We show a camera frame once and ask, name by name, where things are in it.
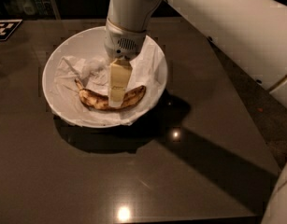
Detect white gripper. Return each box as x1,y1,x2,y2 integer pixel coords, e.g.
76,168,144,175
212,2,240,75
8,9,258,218
104,20,146,107

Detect ripe spotted banana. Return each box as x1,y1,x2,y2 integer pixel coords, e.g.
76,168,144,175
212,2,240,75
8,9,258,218
75,79,146,111

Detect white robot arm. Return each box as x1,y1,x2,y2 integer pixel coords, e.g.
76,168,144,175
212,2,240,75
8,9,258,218
105,0,287,108

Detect bottles on dark shelf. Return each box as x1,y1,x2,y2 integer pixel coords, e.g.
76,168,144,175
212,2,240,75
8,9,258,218
0,0,57,20

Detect black white marker tag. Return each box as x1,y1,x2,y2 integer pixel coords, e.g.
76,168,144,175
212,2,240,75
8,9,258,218
0,20,22,41

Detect white crumpled cloth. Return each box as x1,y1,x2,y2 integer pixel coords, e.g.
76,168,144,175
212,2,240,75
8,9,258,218
52,35,165,127

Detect white bowl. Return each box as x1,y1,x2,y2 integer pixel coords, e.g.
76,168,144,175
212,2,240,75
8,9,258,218
41,25,168,129

